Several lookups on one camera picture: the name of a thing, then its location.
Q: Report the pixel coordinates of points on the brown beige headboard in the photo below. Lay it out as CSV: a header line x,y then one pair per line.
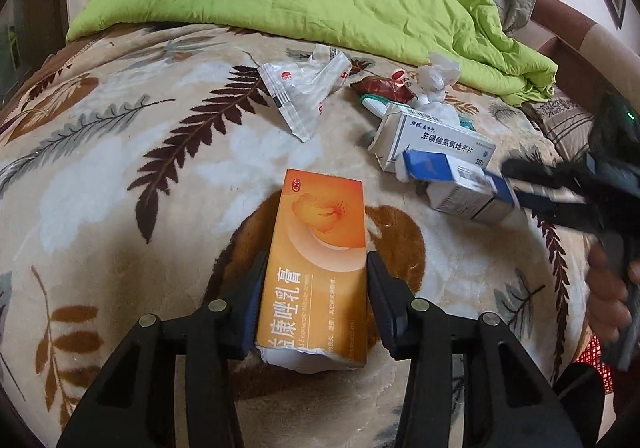
x,y
592,61

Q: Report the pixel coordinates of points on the person's right hand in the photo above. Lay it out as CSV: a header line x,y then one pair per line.
x,y
606,310

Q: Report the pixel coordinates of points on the red mesh waste basket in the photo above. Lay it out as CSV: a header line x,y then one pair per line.
x,y
591,354

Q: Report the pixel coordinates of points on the striped brown pillow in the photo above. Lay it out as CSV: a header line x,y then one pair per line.
x,y
566,124

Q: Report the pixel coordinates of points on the white medicine box blue text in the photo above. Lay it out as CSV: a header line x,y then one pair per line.
x,y
403,128

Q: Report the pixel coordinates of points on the orange ointment box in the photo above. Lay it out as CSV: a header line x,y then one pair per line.
x,y
313,313

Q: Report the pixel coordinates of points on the dark red candy wrapper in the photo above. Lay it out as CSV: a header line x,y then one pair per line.
x,y
388,88

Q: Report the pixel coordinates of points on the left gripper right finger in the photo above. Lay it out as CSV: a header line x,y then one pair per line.
x,y
390,299

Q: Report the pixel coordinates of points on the teal white packet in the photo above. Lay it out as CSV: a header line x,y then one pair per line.
x,y
377,106

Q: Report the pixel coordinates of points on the white plastic pouch wrapper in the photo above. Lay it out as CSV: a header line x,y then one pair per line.
x,y
301,83

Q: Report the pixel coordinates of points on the crumpled white tissue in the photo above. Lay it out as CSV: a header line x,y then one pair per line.
x,y
430,80

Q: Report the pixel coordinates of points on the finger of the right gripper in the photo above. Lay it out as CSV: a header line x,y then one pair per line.
x,y
582,216
571,175

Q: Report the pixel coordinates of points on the glass panel door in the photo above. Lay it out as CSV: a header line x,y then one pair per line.
x,y
13,66

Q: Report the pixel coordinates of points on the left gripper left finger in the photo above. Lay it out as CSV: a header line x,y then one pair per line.
x,y
243,299

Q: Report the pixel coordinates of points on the leaf pattern fleece blanket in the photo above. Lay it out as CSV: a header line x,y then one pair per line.
x,y
140,173

